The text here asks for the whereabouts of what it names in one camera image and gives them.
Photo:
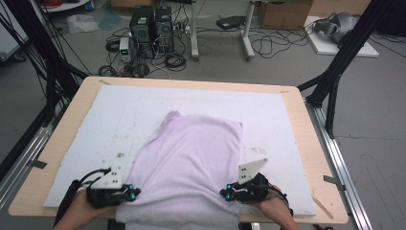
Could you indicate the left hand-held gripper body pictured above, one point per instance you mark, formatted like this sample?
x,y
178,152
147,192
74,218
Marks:
x,y
105,195

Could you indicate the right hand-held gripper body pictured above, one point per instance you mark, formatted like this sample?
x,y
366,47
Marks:
x,y
252,190

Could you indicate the lilac towel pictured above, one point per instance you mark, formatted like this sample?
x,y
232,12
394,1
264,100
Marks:
x,y
185,159

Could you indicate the person's left hand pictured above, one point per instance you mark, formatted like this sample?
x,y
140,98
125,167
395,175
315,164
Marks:
x,y
84,207

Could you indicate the person's right hand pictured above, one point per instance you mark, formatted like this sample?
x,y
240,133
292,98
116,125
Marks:
x,y
274,207

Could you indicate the thin wooden stick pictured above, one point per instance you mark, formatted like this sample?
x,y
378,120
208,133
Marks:
x,y
323,207

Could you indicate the black tape strip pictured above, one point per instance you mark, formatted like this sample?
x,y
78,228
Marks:
x,y
39,164
333,181

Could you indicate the white foam mat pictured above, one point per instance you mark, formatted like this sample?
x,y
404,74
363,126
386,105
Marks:
x,y
207,105

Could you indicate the small white power supply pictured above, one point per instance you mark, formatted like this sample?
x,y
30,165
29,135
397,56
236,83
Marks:
x,y
124,49

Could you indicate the white desk leg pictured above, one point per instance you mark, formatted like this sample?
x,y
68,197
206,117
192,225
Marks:
x,y
247,35
194,32

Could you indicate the large black computer tower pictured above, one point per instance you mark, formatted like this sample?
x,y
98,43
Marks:
x,y
142,30

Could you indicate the white floor board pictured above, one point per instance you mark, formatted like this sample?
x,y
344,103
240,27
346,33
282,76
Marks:
x,y
325,48

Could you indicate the slim black computer tower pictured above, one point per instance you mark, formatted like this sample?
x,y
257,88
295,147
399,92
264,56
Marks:
x,y
164,28

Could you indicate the flat black device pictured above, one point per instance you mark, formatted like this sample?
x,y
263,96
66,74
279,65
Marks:
x,y
230,22

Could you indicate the clear plastic bag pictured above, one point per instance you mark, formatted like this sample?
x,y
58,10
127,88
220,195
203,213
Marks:
x,y
81,23

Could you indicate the large cardboard box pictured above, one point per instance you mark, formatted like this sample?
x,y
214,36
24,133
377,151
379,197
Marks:
x,y
284,14

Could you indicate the white cabinet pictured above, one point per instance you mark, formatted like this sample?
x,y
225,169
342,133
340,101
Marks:
x,y
9,38

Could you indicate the grey headset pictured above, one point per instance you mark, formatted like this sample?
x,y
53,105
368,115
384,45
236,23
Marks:
x,y
338,25

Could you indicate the aluminium rail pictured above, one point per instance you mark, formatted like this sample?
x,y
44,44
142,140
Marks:
x,y
341,172
25,156

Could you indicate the black metal frame stand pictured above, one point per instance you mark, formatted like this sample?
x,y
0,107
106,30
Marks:
x,y
41,54
344,51

